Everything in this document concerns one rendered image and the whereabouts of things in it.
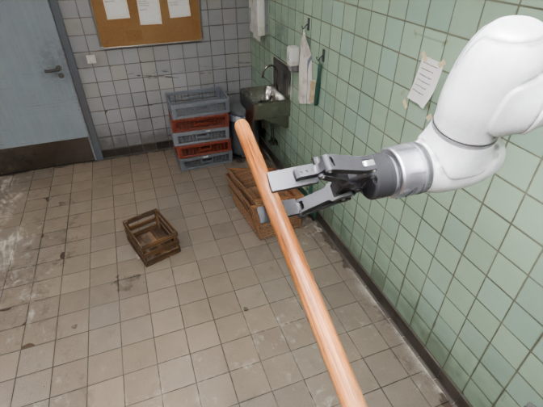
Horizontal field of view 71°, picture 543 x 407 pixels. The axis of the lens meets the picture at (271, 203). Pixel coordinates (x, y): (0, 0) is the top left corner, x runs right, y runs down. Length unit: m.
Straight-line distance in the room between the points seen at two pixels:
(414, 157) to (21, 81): 4.21
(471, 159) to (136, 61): 4.05
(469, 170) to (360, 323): 2.16
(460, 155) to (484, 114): 0.08
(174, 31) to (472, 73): 3.98
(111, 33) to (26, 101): 1.09
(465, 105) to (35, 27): 4.11
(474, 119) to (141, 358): 2.39
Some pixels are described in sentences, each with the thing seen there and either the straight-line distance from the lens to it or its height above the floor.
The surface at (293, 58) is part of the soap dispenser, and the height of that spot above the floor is 1.30.
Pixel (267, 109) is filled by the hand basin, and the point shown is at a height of 0.82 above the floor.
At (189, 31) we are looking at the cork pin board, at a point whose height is 1.29.
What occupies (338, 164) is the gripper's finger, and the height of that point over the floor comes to 1.90.
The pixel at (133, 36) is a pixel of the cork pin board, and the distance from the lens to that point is 4.39.
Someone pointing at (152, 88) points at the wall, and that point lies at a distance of 4.55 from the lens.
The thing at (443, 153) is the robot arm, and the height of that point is 1.88.
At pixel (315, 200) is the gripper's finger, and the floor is 1.78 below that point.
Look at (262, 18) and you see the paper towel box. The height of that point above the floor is 1.47.
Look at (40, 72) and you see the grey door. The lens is 4.51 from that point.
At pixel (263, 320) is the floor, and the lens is 2.71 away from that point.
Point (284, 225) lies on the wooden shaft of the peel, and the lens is 0.61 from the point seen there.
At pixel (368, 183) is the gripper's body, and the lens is 0.65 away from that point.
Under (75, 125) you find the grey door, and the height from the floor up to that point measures 0.45.
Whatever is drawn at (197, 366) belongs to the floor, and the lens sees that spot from 2.56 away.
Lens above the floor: 2.16
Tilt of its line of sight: 36 degrees down
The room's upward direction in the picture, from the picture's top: straight up
